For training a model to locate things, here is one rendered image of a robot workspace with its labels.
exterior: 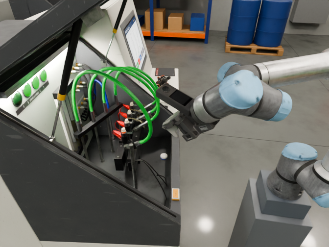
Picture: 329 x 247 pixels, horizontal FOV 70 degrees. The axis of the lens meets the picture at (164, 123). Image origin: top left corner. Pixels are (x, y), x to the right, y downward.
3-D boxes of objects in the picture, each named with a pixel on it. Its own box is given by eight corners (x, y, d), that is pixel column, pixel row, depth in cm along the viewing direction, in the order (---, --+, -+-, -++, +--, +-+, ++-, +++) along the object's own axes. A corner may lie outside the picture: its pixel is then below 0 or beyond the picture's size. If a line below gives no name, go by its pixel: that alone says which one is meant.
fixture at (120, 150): (137, 181, 118) (134, 159, 109) (117, 180, 118) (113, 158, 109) (144, 138, 145) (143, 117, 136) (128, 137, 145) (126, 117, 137)
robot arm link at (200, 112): (196, 101, 53) (214, 81, 57) (185, 107, 57) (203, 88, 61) (217, 125, 54) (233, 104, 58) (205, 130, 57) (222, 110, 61)
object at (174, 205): (179, 237, 98) (180, 214, 89) (168, 236, 98) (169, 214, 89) (177, 141, 148) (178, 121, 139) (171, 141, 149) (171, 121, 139)
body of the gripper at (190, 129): (184, 142, 68) (209, 134, 57) (165, 121, 67) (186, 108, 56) (199, 126, 72) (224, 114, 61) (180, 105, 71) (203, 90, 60)
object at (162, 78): (170, 91, 163) (170, 85, 160) (154, 91, 163) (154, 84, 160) (170, 78, 182) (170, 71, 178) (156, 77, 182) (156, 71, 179)
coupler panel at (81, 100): (84, 118, 124) (71, 61, 106) (78, 117, 124) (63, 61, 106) (91, 105, 135) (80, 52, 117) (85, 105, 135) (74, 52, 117)
